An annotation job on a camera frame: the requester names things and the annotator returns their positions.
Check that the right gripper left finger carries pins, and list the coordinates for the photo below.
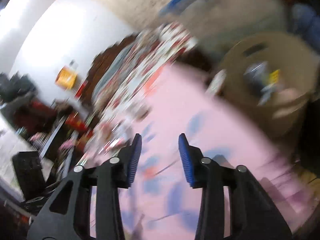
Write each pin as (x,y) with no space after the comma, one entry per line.
(65,215)

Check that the carved dark wooden headboard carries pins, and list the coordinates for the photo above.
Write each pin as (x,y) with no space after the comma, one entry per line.
(99,66)

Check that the cluttered side shelf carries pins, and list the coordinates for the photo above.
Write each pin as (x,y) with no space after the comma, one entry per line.
(37,141)

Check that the floral red white quilt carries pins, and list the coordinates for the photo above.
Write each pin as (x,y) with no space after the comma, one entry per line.
(118,91)

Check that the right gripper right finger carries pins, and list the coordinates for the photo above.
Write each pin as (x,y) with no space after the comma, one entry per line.
(233,204)

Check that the pink tree print bedsheet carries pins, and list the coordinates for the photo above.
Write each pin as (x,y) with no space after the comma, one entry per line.
(160,204)

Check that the orange wall calendar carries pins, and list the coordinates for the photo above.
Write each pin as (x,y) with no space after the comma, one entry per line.
(66,78)

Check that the beige round trash bin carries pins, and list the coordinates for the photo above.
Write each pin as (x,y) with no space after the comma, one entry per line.
(270,77)

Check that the blue clothes pile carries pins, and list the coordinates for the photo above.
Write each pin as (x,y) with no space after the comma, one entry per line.
(306,24)

